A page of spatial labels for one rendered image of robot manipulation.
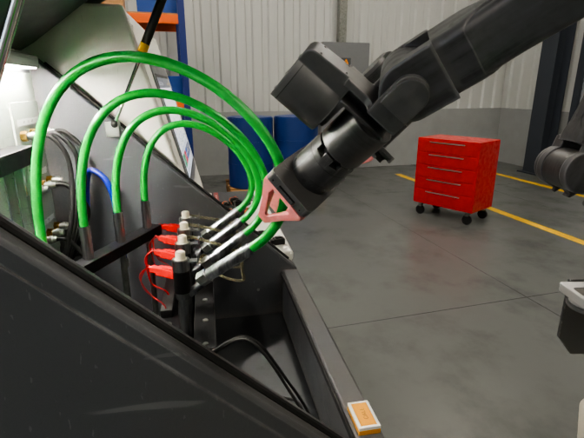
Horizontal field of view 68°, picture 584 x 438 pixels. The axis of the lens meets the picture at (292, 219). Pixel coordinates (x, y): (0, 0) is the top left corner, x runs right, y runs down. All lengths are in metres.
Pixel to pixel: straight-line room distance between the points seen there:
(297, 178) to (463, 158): 4.29
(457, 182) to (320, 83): 4.42
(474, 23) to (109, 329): 0.39
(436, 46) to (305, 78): 0.12
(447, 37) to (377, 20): 7.58
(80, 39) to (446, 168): 4.20
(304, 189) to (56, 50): 0.71
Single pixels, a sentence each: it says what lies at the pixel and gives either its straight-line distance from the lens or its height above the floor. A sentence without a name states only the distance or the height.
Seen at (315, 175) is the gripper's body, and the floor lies 1.29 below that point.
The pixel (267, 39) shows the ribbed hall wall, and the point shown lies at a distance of 7.37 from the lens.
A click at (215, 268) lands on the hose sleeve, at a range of 0.62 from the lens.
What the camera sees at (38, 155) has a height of 1.29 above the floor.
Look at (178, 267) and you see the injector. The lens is 0.72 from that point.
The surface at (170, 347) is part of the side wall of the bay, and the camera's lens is 0.40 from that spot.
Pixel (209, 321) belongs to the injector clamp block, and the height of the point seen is 0.98.
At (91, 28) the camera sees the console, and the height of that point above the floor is 1.50.
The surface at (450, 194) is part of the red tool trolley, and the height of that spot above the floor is 0.30.
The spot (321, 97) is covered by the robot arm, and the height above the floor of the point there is 1.38.
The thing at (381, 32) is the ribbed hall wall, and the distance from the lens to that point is 8.01.
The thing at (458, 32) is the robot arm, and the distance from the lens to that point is 0.43.
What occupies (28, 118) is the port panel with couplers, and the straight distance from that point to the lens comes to 0.98.
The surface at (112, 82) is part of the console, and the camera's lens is 1.05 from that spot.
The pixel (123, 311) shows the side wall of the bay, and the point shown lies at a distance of 0.39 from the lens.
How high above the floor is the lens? 1.39
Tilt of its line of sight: 17 degrees down
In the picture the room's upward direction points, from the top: straight up
